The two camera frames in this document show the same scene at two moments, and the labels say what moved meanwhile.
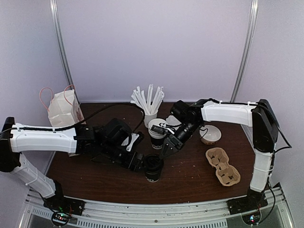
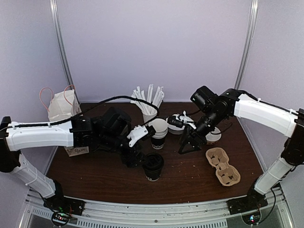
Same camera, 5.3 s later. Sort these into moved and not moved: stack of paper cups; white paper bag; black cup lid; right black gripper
Moved: right black gripper
Not moved: stack of paper cups; white paper bag; black cup lid
